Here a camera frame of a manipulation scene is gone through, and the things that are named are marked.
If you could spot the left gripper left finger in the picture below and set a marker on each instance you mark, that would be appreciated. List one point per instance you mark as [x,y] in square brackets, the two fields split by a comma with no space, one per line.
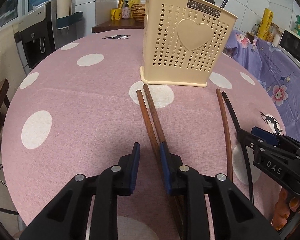
[130,168]

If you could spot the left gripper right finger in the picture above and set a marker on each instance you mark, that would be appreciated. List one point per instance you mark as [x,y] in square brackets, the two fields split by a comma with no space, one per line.
[170,164]

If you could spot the brown wooden chopstick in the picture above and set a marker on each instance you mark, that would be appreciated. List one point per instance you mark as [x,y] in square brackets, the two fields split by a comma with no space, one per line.
[153,114]
[147,124]

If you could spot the thin brown chopstick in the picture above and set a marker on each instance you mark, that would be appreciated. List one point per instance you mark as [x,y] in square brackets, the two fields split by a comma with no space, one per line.
[226,135]

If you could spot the right hand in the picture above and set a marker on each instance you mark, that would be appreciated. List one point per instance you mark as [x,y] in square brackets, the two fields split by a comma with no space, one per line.
[283,209]

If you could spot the purple floral cloth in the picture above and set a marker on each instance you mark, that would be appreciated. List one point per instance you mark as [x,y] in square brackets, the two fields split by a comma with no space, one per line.
[275,72]

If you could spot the pink polka dot tablecloth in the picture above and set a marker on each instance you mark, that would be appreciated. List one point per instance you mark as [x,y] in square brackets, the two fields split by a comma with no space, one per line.
[77,112]

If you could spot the white microwave oven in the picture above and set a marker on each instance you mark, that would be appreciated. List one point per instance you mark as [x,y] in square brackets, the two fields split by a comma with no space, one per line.
[290,45]

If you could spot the cream plastic utensil holder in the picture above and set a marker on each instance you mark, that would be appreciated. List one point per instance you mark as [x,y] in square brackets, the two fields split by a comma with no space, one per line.
[183,40]

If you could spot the yellow package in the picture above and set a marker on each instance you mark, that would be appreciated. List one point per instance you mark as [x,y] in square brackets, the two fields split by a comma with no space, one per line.
[265,24]

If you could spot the dark wooden counter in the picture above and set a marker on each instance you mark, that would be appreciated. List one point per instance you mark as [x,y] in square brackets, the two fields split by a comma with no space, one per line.
[116,25]

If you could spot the yellow mug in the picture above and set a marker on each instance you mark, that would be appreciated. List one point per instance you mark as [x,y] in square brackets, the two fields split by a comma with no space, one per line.
[116,14]

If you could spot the woven pattern basin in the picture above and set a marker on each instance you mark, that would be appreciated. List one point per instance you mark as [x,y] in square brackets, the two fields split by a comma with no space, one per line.
[138,12]

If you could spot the water dispenser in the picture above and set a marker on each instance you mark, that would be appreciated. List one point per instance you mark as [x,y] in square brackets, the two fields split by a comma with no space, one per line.
[34,37]

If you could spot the yellow soap bottle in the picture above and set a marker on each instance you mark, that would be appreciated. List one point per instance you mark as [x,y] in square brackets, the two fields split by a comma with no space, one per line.
[132,2]

